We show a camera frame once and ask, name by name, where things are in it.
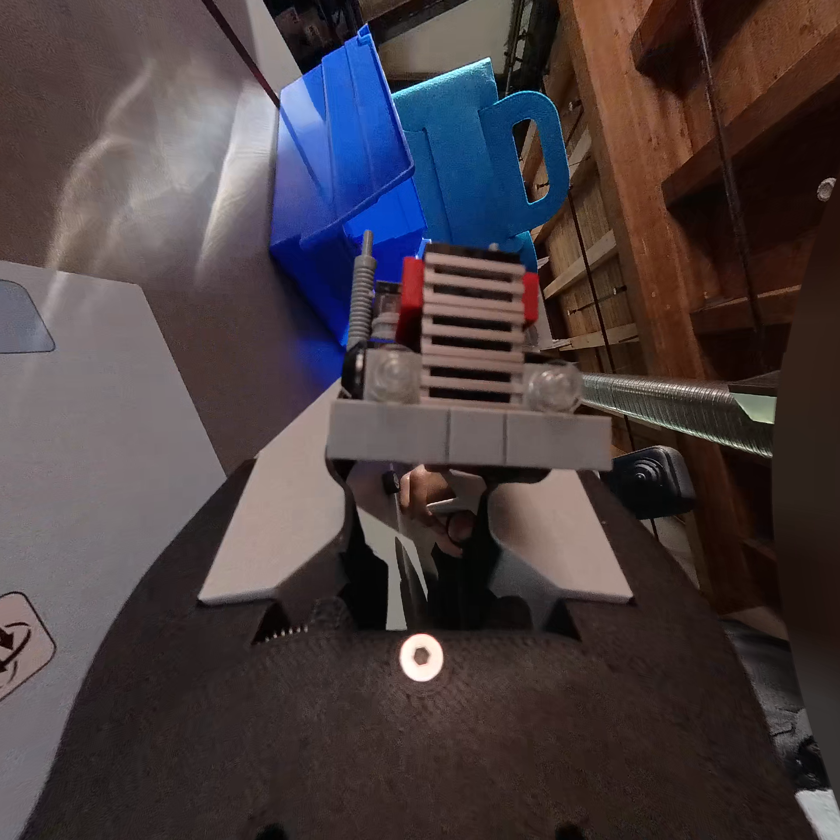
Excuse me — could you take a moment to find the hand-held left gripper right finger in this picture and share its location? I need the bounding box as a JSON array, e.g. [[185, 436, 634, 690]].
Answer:
[[459, 467, 636, 634]]

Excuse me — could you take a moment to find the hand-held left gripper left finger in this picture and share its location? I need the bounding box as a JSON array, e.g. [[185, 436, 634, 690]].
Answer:
[[197, 384, 368, 632]]

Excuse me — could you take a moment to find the toy brick truck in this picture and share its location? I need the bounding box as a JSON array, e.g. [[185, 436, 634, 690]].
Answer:
[[325, 230, 616, 487]]

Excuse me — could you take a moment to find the black rounded device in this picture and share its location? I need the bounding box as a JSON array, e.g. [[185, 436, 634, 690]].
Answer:
[[605, 445, 698, 521]]

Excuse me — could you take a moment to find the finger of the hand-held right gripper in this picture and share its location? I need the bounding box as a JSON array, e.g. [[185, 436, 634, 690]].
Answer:
[[579, 369, 780, 462]]

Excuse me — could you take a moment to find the blue plastic bin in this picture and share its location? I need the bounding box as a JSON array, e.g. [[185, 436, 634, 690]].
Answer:
[[269, 25, 429, 349]]

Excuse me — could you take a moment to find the blue felt bag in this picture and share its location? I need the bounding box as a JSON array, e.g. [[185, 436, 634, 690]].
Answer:
[[392, 56, 571, 265]]

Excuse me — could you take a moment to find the grey desk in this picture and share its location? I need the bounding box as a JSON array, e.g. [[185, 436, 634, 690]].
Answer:
[[0, 0, 345, 473]]

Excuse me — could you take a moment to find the person's left hand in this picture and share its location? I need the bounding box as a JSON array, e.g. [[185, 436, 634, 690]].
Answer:
[[399, 466, 479, 560]]

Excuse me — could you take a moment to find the light blue instruction booklet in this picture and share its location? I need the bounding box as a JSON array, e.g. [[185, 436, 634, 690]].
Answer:
[[0, 259, 227, 840]]

